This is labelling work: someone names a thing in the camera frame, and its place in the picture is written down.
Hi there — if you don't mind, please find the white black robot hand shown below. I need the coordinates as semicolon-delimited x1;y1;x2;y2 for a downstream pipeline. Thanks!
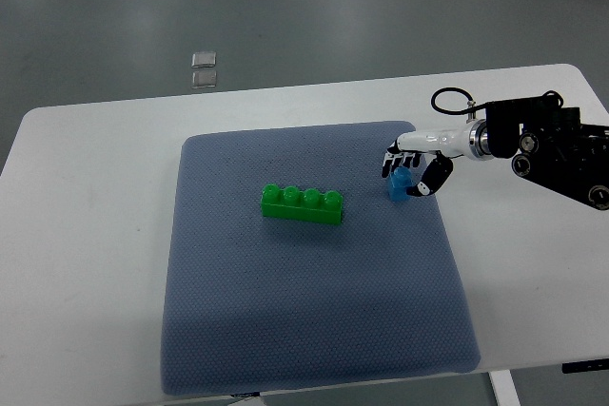
382;121;485;197

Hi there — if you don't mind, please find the blue toy block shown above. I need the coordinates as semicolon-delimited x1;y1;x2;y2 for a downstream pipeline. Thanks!
387;166;413;202

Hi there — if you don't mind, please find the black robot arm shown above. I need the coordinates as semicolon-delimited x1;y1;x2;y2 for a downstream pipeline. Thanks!
481;90;608;210

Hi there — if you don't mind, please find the green four-stud toy block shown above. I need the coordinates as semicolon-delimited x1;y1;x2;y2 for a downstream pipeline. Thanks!
260;184;344;225

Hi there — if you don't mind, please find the white table leg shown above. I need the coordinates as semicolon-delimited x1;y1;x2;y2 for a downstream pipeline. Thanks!
488;370;521;406

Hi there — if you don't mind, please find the grey-blue textured mat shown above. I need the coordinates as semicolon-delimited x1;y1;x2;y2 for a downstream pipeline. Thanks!
161;121;481;396

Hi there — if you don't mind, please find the black table control panel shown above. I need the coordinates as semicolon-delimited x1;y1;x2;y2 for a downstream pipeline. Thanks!
561;358;609;375

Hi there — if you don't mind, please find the upper metal floor plate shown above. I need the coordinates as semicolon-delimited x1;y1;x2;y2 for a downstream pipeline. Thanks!
191;51;217;68

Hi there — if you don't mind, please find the black cable loop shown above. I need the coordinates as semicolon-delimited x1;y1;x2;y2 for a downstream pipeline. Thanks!
430;87;487;123

